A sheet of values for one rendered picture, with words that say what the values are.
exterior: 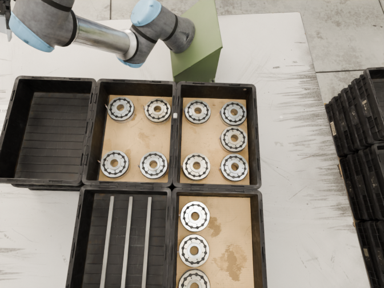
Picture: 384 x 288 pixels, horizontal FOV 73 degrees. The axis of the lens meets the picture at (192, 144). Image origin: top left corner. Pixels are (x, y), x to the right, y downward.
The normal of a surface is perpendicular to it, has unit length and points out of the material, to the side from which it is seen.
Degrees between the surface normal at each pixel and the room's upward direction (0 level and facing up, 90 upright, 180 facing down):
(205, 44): 44
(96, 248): 0
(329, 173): 0
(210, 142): 0
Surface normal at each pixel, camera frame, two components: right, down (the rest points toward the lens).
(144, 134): 0.03, -0.30
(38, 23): 0.32, 0.65
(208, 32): -0.66, -0.15
